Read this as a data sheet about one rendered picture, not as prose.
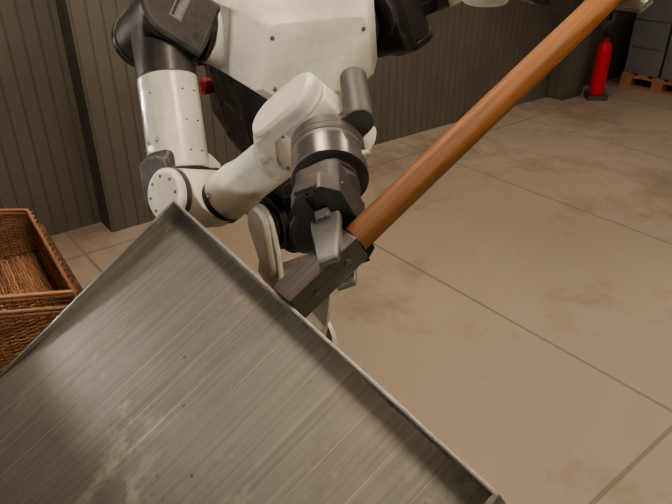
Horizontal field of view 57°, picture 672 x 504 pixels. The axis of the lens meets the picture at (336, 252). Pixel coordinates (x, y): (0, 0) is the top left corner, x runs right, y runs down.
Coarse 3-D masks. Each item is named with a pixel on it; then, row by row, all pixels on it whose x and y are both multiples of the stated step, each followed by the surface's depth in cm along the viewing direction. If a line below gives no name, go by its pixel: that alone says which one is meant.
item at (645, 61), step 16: (656, 0) 551; (640, 16) 565; (656, 16) 555; (640, 32) 570; (656, 32) 559; (640, 48) 575; (656, 48) 563; (640, 64) 579; (656, 64) 568; (624, 80) 595; (656, 80) 571
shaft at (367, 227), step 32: (608, 0) 67; (576, 32) 66; (544, 64) 65; (512, 96) 64; (480, 128) 64; (416, 160) 63; (448, 160) 63; (384, 192) 62; (416, 192) 62; (352, 224) 61; (384, 224) 61
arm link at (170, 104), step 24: (168, 72) 90; (144, 96) 91; (168, 96) 90; (192, 96) 93; (144, 120) 92; (168, 120) 90; (192, 120) 92; (168, 144) 90; (192, 144) 91; (144, 168) 91; (168, 168) 87; (192, 168) 93; (216, 168) 97; (144, 192) 91; (168, 192) 87
